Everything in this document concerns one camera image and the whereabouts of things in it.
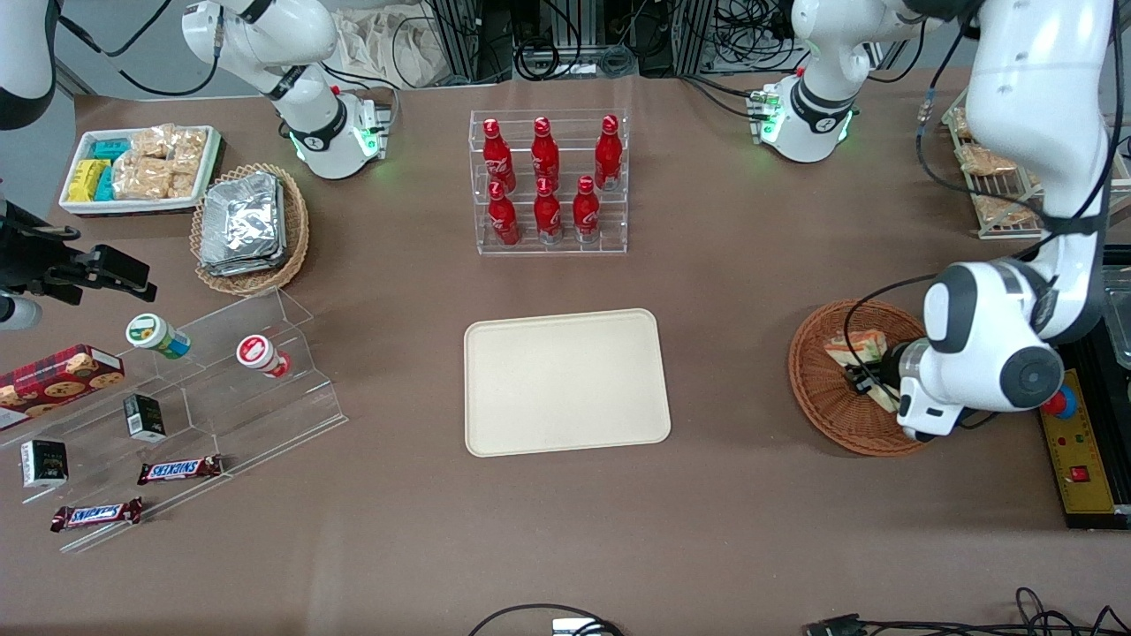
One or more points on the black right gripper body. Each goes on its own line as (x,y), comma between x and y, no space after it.
(37,261)

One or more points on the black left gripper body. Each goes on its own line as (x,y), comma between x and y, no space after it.
(877,374)

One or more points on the triangular sandwich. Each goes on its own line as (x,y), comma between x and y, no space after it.
(857,346)

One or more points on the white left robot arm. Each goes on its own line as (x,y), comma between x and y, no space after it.
(1034,106)

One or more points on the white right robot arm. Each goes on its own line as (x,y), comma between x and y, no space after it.
(320,132)

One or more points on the round brown wicker basket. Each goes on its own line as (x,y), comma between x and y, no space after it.
(822,397)

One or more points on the white rectangular snack tray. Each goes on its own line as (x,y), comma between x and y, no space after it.
(132,208)

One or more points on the oval light wicker basket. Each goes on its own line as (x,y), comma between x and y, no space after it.
(299,238)

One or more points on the cream plastic tray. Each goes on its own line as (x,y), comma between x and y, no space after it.
(565,382)

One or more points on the green lid snack cup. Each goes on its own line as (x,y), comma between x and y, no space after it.
(152,333)

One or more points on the teal snack pack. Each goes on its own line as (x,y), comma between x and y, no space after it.
(110,149)
(105,185)

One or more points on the clear bag of crackers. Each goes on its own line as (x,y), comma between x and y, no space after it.
(190,146)
(183,179)
(141,179)
(152,141)

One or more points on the yellow snack pack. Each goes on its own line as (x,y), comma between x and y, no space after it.
(87,179)

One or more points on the red plaid cookie box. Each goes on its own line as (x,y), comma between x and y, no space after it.
(53,384)

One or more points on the silver foil pack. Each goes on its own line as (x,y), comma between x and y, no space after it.
(240,216)
(243,268)

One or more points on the small black box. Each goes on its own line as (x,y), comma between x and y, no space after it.
(44,464)
(144,418)

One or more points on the red lid snack cup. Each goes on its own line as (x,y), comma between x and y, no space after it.
(258,353)

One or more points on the clear acrylic step display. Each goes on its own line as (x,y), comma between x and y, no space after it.
(212,415)

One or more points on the red emergency stop button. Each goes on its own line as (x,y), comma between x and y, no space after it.
(1065,405)

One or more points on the snickers chocolate bar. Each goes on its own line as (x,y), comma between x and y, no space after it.
(95,514)
(181,469)

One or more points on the wrapped pastry bag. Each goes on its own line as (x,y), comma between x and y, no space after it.
(985,160)
(1003,210)
(961,125)

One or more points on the black yellow control box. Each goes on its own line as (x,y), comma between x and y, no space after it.
(1082,468)

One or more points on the red cola bottle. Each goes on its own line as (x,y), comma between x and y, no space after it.
(545,155)
(586,212)
(548,216)
(504,221)
(608,155)
(497,159)

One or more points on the clear acrylic bottle rack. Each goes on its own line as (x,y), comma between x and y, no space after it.
(565,252)

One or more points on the beige crumpled bag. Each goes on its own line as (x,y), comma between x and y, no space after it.
(389,49)

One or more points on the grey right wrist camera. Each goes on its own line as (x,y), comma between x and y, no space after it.
(18,313)

